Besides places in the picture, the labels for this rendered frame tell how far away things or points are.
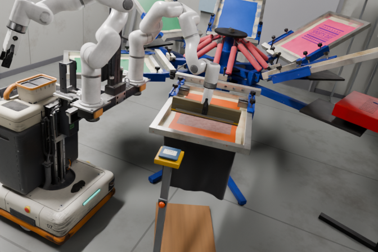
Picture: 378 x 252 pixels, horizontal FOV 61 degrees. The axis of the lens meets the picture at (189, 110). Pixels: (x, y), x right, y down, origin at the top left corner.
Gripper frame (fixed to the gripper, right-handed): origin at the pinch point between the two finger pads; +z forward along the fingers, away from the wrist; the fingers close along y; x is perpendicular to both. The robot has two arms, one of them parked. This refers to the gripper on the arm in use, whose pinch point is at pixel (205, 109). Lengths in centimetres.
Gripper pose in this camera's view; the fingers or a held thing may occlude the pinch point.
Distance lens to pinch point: 187.5
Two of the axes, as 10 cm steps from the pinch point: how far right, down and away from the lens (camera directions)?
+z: -1.5, 8.9, 4.4
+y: -2.0, 4.1, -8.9
